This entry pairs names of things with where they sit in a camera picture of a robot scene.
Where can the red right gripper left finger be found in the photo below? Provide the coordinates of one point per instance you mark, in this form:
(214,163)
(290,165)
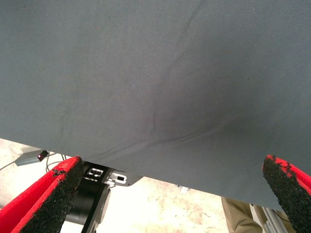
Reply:
(36,208)

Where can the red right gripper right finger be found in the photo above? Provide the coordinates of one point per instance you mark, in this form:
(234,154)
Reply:
(291,199)

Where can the grey box with red light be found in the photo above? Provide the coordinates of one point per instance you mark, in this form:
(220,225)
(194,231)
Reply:
(25,160)

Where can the khaki trouser leg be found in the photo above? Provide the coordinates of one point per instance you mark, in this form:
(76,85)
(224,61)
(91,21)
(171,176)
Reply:
(238,216)

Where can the dark grey table cloth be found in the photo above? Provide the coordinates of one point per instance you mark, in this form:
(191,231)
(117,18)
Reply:
(155,72)

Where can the grey aluminium frame post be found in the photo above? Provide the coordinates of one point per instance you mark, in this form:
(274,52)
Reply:
(269,221)

